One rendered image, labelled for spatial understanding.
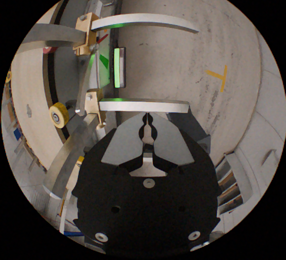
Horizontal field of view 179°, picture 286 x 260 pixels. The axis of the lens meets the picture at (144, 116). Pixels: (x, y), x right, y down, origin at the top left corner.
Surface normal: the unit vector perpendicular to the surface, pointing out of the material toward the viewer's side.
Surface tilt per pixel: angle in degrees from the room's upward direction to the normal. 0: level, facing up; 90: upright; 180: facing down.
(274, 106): 90
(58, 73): 90
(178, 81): 0
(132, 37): 0
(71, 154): 90
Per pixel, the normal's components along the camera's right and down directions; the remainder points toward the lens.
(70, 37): 1.00, 0.03
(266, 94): -1.00, -0.07
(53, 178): 0.02, -0.87
